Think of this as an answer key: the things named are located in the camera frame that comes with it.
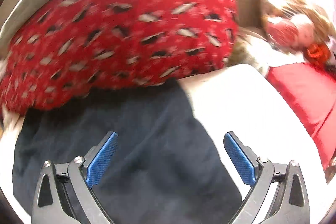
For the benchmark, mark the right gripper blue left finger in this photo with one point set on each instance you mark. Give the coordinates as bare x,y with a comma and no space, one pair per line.
99,158

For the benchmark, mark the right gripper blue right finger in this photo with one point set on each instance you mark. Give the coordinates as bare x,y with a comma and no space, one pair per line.
242,157

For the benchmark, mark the dark navy garment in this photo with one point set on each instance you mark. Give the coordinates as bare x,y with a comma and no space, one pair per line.
166,168

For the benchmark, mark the white quilted bed cover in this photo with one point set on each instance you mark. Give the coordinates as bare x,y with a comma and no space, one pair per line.
241,100

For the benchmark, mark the red pillow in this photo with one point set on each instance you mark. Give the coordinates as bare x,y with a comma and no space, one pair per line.
310,93

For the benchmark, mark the red foil balloon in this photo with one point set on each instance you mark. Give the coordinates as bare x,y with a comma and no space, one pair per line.
317,54

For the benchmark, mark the red penguin-pattern blanket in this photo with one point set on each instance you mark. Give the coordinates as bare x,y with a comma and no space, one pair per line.
68,47

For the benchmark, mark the doll with blond hair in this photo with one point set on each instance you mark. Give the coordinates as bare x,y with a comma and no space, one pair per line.
293,25

